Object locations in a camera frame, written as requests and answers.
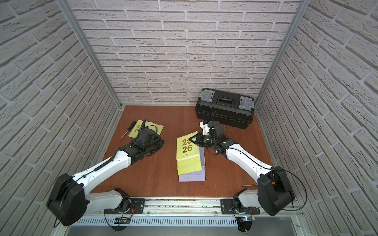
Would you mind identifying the green calendar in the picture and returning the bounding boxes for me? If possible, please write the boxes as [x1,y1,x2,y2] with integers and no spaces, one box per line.
[176,131,202,176]
[129,120,164,138]

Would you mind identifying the purple calendar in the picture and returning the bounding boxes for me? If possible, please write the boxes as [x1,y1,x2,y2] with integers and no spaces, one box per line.
[179,147,206,183]

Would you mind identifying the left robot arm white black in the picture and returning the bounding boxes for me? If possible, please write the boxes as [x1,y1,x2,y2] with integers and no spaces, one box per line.
[46,121,164,226]

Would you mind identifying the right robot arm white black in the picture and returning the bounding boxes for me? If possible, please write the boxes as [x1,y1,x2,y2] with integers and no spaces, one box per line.
[190,121,295,216]

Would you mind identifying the black screwdriver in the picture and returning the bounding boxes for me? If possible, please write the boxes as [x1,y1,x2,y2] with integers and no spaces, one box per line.
[120,121,137,140]

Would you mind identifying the black grey toolbox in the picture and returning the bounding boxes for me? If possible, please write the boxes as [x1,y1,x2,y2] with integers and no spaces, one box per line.
[195,88,255,129]

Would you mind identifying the perforated metal grille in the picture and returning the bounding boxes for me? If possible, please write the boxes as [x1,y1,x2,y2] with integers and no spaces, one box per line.
[73,216,237,227]

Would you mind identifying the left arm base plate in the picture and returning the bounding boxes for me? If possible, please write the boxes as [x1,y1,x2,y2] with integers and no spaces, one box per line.
[104,198,146,214]

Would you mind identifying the aluminium rail frame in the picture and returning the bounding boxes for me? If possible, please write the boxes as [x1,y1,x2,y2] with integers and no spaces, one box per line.
[61,196,303,219]

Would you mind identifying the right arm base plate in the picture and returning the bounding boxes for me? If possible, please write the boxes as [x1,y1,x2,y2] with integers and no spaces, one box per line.
[220,199,260,215]

